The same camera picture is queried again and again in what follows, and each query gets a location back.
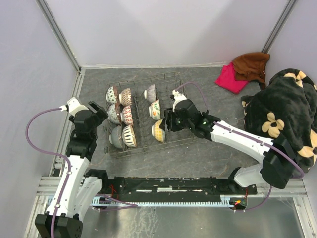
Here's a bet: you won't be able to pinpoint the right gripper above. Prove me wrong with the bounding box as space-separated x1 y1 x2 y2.
159 108 193 132

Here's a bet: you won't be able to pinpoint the orange green leaf bowl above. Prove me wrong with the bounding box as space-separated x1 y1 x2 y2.
149 99 161 120

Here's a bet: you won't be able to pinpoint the yellow dotted bowl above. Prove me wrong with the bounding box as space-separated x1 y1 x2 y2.
152 119 165 143

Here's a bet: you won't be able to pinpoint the grey wire dish rack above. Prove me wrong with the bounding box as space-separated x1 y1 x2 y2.
103 72 196 158

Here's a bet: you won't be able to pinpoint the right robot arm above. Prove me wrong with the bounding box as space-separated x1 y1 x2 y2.
160 99 299 194

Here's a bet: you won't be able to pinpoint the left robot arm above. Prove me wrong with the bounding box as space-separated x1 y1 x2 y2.
35 97 109 238

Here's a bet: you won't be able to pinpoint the red green dotted bowl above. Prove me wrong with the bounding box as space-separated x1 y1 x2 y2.
108 103 121 124

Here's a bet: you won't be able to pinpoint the green diamond pattern bowl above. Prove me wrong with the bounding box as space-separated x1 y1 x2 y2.
105 86 119 104

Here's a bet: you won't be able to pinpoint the red lattice pattern bowl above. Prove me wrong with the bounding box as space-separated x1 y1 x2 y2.
120 105 134 126

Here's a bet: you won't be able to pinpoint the multicolour scale pattern bowl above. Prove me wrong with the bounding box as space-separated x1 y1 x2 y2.
119 88 132 106

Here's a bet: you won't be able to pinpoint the purple striped white bowl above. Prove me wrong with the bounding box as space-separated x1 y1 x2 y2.
144 84 157 103

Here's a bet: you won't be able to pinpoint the grey speckled bowl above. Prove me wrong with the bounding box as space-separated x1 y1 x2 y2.
109 126 124 149

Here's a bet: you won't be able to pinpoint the black striped white bowl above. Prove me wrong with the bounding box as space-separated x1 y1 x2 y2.
122 125 137 148

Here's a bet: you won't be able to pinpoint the pink cloth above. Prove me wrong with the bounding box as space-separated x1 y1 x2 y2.
214 62 248 94

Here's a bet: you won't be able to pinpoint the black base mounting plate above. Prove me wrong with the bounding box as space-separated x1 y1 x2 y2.
100 177 257 203

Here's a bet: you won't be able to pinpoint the brown cloth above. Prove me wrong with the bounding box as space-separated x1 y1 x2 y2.
232 52 270 90

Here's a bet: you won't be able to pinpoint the black floral blanket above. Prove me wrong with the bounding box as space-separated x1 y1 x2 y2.
241 68 317 173

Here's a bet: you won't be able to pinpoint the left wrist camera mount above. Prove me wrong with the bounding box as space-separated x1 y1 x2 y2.
59 97 89 116

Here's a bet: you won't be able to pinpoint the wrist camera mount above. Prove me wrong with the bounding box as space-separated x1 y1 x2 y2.
59 97 89 116
170 90 187 112

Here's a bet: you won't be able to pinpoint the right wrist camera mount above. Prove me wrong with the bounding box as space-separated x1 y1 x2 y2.
170 90 187 112

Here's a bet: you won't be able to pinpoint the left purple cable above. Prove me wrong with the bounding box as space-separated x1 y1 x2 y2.
25 106 138 238

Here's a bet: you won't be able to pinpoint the light blue cable duct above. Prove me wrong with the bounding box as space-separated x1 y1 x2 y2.
91 195 247 208

